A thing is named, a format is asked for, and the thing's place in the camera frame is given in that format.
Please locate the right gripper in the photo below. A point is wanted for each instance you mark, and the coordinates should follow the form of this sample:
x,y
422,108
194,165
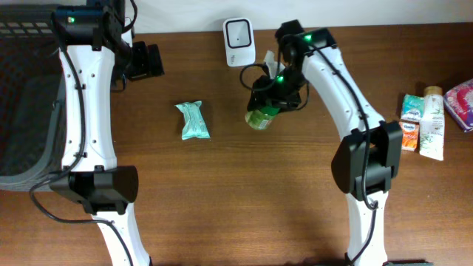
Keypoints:
x,y
287,101

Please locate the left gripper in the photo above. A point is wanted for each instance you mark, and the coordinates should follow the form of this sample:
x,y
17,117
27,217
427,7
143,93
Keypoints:
x,y
145,67

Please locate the green lid jar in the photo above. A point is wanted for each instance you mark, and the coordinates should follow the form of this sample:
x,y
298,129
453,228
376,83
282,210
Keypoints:
x,y
260,119

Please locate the teal wipes packet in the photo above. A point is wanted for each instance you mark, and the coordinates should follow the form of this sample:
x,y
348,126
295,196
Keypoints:
x,y
194,122

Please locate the small teal tissue pack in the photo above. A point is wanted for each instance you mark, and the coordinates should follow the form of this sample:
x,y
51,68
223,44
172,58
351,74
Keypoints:
x,y
412,108

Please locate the orange tissue pack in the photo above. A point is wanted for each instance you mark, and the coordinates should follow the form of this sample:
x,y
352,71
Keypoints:
x,y
410,135

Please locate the white tube with tan cap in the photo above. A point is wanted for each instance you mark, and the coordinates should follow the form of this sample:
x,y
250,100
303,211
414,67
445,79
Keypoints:
x,y
432,124

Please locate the purple red pad pack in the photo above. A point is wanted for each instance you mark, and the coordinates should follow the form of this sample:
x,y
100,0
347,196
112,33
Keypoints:
x,y
458,103

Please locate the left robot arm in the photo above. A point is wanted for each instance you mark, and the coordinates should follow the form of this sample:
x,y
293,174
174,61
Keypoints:
x,y
97,49

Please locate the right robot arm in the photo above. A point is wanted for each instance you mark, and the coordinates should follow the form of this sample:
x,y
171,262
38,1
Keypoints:
x,y
368,157

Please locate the white barcode scanner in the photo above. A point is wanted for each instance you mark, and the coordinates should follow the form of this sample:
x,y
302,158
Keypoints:
x,y
239,42

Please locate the grey plastic mesh basket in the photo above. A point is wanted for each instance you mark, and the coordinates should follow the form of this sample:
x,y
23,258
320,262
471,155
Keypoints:
x,y
32,97

